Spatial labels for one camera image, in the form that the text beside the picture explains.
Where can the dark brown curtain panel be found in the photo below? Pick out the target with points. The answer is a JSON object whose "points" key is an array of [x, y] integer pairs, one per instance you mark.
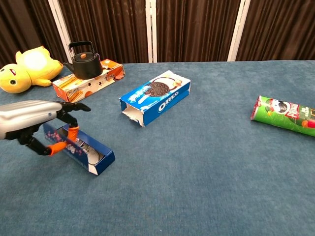
{"points": [[280, 27], [110, 27], [22, 24], [194, 27]]}

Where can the yellow plush duck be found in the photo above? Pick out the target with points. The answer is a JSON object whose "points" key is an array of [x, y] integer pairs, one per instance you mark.
{"points": [[37, 66]]}

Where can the blue table cloth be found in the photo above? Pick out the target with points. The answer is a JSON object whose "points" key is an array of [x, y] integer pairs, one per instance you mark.
{"points": [[184, 184]]}

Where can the white partition post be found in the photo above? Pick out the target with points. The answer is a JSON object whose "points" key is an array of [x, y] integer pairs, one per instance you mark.
{"points": [[238, 29], [151, 29], [60, 27]]}

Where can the green Pringles can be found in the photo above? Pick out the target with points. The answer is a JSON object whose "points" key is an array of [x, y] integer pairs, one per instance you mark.
{"points": [[278, 115]]}

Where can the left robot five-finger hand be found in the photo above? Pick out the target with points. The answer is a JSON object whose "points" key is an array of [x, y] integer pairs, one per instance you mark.
{"points": [[27, 115]]}

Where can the blue folding glasses case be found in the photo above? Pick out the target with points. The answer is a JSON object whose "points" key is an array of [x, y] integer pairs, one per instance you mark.
{"points": [[103, 162]]}

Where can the orange biscuit box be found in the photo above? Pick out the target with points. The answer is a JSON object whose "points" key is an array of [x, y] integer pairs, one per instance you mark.
{"points": [[83, 89]]}

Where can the wire-frame eyeglasses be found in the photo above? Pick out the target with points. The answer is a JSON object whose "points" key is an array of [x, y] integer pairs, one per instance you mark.
{"points": [[94, 157]]}

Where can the blue Oreo cookie box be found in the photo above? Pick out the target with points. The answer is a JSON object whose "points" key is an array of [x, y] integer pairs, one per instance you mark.
{"points": [[160, 98]]}

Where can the black kettle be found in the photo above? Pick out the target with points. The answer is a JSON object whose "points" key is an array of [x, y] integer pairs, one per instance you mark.
{"points": [[86, 66]]}

